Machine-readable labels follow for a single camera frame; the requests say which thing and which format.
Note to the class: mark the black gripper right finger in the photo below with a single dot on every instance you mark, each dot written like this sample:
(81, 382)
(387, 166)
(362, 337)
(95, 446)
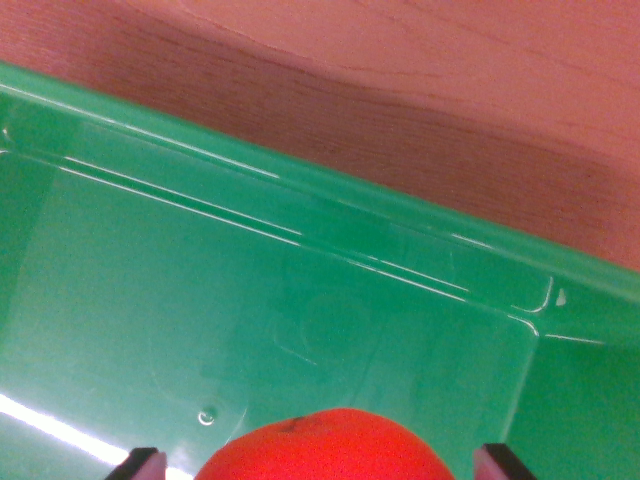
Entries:
(500, 462)

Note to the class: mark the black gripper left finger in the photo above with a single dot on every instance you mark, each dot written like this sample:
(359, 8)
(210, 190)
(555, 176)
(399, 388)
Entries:
(140, 465)

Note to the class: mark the orange fruit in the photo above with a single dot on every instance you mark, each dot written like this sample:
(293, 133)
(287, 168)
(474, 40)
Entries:
(325, 447)

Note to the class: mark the green plastic bin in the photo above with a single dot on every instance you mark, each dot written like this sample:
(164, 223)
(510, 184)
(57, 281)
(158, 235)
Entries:
(150, 300)

